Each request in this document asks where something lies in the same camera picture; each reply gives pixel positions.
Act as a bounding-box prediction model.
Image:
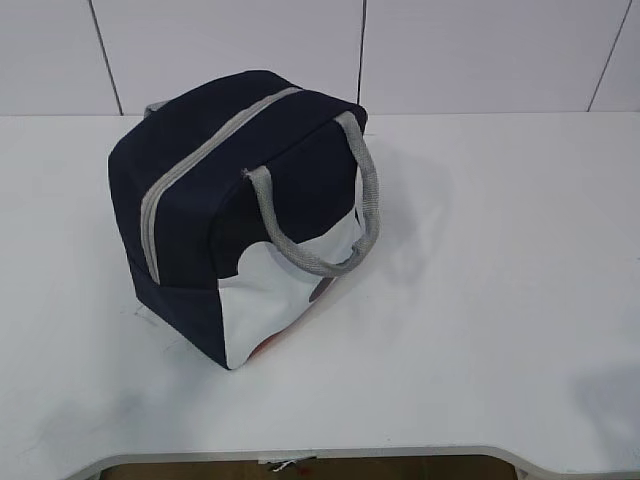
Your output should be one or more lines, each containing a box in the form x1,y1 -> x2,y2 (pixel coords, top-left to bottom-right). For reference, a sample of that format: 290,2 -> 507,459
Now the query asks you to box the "navy blue lunch bag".
108,70 -> 380,370

